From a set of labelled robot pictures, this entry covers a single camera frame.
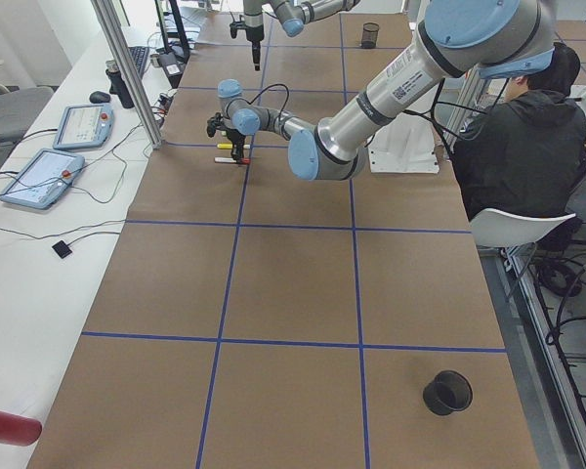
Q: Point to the black water bottle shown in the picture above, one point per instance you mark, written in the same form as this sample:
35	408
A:
118	85

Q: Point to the person in black jacket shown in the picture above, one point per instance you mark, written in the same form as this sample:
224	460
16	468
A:
523	156

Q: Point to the upper teach pendant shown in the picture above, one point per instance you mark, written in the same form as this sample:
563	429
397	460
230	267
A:
84	127

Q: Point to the red marker pen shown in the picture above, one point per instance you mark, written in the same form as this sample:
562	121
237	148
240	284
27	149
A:
230	160

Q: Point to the small black square device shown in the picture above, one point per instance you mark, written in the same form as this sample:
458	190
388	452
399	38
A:
62	249

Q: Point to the lower teach pendant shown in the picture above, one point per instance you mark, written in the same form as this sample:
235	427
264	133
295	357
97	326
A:
44	179

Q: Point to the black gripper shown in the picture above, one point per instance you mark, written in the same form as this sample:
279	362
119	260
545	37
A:
233	135
254	32

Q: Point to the black computer mouse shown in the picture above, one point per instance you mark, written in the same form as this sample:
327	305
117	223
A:
99	97

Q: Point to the red bottle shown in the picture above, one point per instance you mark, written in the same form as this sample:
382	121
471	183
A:
18	430

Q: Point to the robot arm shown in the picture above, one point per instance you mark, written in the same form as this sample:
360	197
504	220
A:
502	39
292	17

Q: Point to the yellow marker pen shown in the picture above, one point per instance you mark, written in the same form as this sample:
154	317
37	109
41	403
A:
224	145

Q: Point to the white chair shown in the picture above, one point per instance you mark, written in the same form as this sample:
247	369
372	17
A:
496	229

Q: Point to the near black mesh cup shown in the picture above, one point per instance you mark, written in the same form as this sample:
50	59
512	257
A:
448	392

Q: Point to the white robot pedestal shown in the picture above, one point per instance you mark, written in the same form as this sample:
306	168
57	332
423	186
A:
405	146

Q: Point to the black keyboard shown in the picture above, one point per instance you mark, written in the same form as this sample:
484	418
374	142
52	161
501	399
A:
140	58

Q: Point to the aluminium frame post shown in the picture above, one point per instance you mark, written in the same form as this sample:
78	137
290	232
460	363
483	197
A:
117	44

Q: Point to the teach pendant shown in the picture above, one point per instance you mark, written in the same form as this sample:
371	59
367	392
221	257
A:
44	179
84	127

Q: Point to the grey office chair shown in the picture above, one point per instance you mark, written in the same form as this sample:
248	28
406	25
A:
19	109

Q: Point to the black mesh cup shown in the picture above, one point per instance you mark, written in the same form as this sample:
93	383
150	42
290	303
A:
370	31
448	392

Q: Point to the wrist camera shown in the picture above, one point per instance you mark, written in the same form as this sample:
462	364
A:
235	26
215	124

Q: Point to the far black mesh cup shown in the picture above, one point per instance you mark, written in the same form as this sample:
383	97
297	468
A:
370	31

